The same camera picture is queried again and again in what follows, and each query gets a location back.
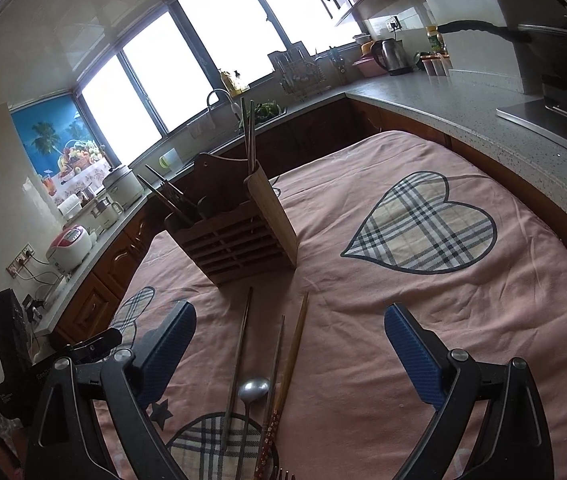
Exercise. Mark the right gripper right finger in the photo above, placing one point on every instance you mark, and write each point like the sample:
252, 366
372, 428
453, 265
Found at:
513, 441

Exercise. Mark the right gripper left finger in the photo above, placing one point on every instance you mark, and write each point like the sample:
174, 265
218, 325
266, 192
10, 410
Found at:
67, 440

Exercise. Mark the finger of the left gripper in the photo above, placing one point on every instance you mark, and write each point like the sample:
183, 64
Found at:
97, 347

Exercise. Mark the dark wooden chopstick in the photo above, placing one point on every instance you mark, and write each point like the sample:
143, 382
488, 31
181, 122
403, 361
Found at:
238, 355

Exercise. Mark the metal spoon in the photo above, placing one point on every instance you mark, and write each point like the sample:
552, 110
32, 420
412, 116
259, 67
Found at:
250, 393

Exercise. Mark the patterned red chopstick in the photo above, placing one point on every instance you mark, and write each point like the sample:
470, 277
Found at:
270, 398

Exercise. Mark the light wooden chopstick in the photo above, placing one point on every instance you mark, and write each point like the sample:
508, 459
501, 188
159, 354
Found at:
292, 356

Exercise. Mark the kitchen faucet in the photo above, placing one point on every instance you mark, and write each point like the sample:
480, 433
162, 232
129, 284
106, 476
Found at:
219, 97

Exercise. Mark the red white rice cooker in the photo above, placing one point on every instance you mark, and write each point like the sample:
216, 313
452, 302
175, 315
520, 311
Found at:
69, 249

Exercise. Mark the small white electric pot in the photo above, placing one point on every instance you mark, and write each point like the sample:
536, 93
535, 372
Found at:
106, 213

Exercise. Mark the white cooking pot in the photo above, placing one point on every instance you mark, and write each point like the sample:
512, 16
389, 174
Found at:
123, 186

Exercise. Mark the wooden utensil holder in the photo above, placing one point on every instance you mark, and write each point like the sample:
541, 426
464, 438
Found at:
243, 230

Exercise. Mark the pink tablecloth with hearts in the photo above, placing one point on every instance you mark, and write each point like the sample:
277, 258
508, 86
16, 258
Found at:
393, 219

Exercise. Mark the tropical beach poster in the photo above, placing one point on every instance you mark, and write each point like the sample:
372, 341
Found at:
66, 156

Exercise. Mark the green leafy vegetables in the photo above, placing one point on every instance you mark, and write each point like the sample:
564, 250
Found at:
266, 111

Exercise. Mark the dish drying rack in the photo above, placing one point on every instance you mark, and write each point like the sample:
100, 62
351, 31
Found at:
298, 73

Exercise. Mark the pink plastic basin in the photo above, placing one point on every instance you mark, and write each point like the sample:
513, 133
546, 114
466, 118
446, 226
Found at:
369, 67

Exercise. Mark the steel electric kettle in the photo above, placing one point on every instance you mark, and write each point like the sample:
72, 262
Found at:
390, 55

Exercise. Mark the wall power outlet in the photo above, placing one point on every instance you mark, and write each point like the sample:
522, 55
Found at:
20, 261

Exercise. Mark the white cup green handle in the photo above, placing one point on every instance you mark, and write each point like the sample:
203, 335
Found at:
170, 160

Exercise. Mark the black wok with handle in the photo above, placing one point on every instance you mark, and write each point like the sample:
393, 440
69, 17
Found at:
532, 34

